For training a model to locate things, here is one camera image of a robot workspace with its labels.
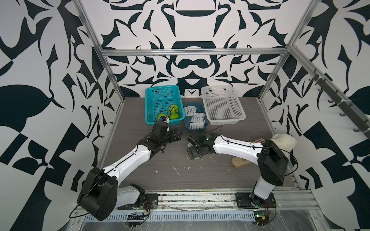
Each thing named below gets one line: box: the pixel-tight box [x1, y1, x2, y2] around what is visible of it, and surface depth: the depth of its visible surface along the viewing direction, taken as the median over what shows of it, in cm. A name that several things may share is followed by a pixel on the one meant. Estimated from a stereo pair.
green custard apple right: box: [169, 112, 180, 120], surface depth 104 cm
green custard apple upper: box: [169, 104, 179, 114], surface depth 107 cm
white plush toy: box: [269, 133, 297, 153], surface depth 75 cm
